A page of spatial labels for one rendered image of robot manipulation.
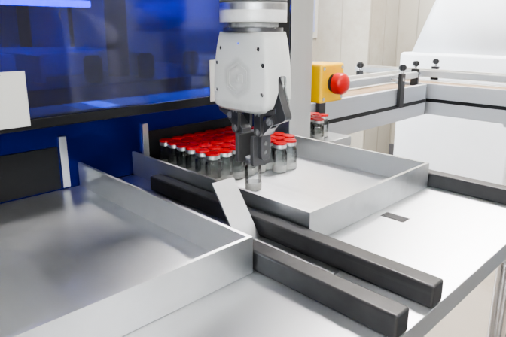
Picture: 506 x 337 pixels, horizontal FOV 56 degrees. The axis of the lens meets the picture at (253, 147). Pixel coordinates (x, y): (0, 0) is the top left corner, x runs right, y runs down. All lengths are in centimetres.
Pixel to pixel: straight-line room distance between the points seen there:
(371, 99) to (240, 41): 71
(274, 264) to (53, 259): 21
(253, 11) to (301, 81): 30
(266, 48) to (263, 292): 28
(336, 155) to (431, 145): 244
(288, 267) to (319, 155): 40
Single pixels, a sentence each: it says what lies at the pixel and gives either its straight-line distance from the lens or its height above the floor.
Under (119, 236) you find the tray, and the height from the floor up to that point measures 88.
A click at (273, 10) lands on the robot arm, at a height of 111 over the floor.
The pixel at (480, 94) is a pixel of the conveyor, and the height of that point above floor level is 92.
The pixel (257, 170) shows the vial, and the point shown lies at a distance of 63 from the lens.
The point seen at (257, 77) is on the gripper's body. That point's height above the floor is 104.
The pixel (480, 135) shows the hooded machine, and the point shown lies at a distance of 305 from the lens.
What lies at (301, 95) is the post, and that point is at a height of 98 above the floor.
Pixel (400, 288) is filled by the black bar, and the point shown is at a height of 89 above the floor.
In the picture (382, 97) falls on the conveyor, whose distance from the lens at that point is 130.
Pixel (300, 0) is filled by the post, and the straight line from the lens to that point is 83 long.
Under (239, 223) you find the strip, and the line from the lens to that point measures 49.
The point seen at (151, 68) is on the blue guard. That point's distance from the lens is 64.
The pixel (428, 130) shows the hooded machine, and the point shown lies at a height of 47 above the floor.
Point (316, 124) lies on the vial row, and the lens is 92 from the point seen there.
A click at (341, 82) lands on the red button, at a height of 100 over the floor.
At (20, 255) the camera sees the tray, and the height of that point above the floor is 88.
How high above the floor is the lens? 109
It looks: 14 degrees down
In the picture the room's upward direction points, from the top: straight up
